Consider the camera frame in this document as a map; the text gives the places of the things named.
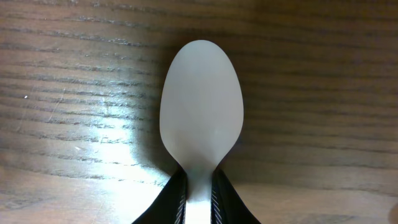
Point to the pink-white plastic spoon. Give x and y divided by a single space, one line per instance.
201 118

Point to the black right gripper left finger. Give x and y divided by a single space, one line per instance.
169 206

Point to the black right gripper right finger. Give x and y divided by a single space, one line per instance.
226 205

